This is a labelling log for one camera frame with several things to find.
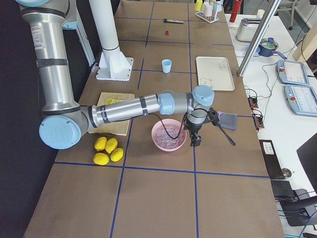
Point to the teach pendant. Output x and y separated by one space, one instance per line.
301 99
292 72

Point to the yellow cup on rack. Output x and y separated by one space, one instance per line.
198 5

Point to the lower teach pendant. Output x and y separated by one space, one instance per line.
301 99

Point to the aluminium frame post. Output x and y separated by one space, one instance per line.
267 16

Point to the yellow lemon far left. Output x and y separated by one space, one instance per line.
100 144

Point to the light blue cup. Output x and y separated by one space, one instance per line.
166 65

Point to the bamboo cutting board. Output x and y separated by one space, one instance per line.
117 128

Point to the cream bear tray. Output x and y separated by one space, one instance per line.
215 72

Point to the yellow lemon near right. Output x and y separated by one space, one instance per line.
117 154

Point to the upper teach pendant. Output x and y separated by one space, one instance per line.
292 72

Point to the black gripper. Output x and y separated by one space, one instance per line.
193 128

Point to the blue pot with lid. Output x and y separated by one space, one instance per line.
268 47

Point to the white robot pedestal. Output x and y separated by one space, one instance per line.
113 65

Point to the steel muddler black tip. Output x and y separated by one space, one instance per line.
173 21

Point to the yellow lemon near left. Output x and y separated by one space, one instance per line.
101 159

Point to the grey folded cloth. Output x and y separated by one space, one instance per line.
228 121

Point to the pink cup on rack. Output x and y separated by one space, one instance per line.
207 10

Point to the red bottle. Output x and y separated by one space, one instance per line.
235 10

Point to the yellow lemon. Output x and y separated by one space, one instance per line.
101 159
111 145
117 154
100 144

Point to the white toaster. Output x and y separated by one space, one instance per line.
247 29

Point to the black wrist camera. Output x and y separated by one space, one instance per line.
213 116

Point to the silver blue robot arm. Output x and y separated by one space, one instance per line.
65 121

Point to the yellow lemon far right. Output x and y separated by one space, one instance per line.
111 145

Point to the lemon slices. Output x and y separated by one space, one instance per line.
109 101

